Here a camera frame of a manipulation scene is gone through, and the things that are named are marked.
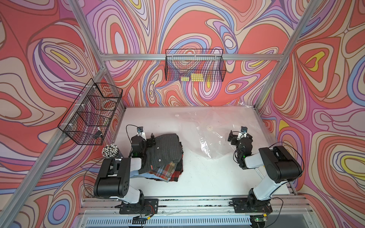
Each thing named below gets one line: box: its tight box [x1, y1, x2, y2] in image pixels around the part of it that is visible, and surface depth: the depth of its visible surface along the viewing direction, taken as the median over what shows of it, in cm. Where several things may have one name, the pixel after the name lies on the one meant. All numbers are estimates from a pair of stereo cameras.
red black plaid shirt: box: [168, 153, 184, 182], surface depth 83 cm
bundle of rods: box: [101, 143, 123, 159], surface depth 76 cm
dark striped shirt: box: [138, 133, 184, 174], surface depth 80 cm
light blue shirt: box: [129, 170, 171, 183], surface depth 80 cm
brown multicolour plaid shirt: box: [148, 161, 177, 183], surface depth 79 cm
